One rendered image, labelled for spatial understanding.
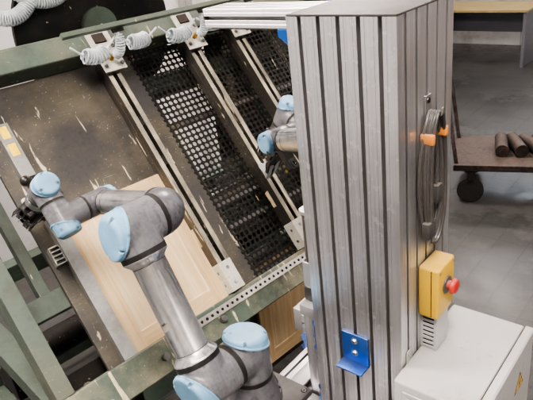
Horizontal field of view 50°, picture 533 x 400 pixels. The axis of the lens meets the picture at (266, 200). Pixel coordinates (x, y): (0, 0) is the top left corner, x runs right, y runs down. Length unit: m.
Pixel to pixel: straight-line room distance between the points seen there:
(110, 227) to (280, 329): 1.68
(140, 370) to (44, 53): 1.23
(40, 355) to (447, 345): 1.26
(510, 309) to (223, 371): 2.55
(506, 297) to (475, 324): 2.27
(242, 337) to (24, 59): 1.38
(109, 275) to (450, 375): 1.26
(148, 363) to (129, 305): 0.22
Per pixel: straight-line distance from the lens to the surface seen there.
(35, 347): 2.05
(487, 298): 3.82
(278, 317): 2.86
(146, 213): 1.38
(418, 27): 1.16
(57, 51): 2.42
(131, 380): 2.11
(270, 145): 1.90
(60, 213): 1.74
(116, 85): 2.44
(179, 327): 1.41
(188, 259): 2.30
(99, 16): 2.95
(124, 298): 2.18
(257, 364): 1.51
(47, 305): 2.17
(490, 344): 1.53
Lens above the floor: 2.19
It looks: 25 degrees down
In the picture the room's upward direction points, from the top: 7 degrees counter-clockwise
